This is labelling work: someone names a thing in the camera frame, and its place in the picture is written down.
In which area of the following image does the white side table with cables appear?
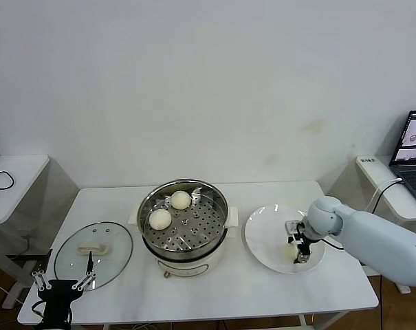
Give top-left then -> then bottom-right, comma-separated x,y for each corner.
326,154 -> 416,295

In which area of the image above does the grey open laptop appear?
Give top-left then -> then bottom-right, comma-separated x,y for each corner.
388,109 -> 416,211

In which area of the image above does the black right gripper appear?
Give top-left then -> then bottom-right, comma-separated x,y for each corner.
285,223 -> 314,264

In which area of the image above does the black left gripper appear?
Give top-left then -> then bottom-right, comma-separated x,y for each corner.
31,249 -> 97,326

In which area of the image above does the white steamed baozi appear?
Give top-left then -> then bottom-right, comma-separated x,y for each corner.
170,190 -> 191,210
283,242 -> 300,262
148,208 -> 173,231

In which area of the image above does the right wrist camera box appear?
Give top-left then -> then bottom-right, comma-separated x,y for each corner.
285,219 -> 305,237

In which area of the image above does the cream electric cooker pot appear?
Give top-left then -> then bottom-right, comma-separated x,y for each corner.
127,204 -> 239,278

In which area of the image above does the black mouse cable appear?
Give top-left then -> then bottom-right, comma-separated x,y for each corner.
0,170 -> 15,190

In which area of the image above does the white round plate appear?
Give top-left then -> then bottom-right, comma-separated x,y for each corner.
243,203 -> 325,275

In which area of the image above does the glass lid with cream handle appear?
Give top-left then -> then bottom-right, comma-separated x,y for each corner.
52,221 -> 133,292

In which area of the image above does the white laptop cable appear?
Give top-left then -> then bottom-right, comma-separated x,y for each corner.
364,177 -> 403,217

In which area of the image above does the white side table with mouse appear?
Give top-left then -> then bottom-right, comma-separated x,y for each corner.
0,153 -> 80,310

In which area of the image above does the stainless steel steamer basket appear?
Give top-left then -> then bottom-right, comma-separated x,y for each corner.
136,177 -> 229,254

